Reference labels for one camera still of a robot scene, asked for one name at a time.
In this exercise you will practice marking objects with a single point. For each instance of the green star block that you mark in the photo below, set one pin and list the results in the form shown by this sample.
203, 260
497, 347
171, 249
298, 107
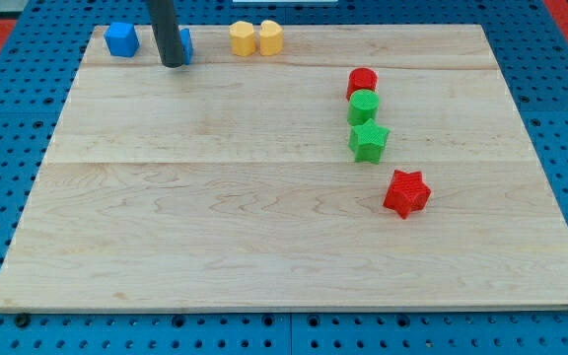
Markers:
368, 141

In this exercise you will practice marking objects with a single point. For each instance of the blue triangle block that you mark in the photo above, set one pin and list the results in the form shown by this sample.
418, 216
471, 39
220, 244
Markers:
187, 45

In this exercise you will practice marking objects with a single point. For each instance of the yellow hexagon block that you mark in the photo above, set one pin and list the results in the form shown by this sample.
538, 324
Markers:
242, 38

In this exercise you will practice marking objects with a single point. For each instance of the yellow heart block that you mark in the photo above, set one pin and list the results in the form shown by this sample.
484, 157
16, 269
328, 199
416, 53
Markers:
271, 38

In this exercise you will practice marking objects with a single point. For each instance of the red cylinder block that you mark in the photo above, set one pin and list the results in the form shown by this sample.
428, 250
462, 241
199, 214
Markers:
361, 78

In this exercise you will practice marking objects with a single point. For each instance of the light wooden board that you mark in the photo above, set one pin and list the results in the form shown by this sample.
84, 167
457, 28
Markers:
227, 185

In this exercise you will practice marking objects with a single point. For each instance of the red star block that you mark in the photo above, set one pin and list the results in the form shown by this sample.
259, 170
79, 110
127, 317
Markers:
407, 193

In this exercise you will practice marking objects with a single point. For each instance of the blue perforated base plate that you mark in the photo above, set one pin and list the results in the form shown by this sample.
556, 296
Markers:
37, 67

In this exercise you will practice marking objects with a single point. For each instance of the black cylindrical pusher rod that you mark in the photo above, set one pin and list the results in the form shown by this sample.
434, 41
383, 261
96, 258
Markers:
165, 29

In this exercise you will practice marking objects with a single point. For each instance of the green cylinder block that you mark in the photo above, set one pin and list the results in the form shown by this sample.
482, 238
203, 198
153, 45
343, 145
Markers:
363, 105

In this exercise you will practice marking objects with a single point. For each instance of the blue cube block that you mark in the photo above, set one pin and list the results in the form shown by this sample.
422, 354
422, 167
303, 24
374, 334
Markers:
121, 39

